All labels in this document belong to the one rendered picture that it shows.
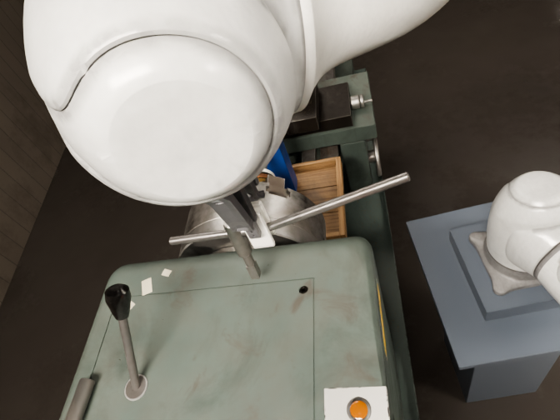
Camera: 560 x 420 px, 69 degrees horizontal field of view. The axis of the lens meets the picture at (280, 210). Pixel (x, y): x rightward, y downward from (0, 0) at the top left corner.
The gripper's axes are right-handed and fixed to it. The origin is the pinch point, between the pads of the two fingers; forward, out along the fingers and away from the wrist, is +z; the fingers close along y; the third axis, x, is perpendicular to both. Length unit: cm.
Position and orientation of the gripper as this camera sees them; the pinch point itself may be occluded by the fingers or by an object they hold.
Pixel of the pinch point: (257, 225)
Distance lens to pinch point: 54.5
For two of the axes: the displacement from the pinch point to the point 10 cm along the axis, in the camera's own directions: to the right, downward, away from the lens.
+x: -9.6, 1.4, 2.4
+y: 0.5, -7.7, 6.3
